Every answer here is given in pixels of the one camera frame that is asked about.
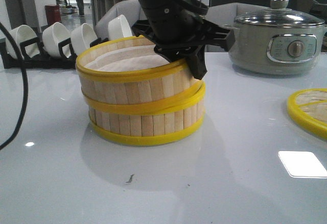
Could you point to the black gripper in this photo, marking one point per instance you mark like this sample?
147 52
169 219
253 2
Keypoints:
191 46

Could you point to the woven bamboo steamer lid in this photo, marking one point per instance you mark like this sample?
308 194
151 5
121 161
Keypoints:
307 108

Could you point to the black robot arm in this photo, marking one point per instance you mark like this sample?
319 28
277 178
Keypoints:
179 30

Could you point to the grey chair right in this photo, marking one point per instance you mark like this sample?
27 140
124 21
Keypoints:
226 13

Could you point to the grey chair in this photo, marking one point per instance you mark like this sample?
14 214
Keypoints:
226 13
131 9

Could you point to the green electric cooking pot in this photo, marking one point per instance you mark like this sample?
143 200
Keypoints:
276 50

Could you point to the grey chair left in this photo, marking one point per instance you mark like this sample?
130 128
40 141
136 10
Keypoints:
131 9

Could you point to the bamboo steamer tier yellow rims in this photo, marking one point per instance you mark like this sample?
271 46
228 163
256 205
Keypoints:
153 123

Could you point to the white ceramic bowl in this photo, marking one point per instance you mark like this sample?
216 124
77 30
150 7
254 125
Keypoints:
20 34
82 37
119 28
51 37

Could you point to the glass pot lid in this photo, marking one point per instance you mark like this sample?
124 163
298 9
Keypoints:
279 15

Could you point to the red bin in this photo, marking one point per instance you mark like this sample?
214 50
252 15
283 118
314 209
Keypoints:
52 13

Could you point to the black bowl rack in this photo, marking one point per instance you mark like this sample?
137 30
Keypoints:
43 59

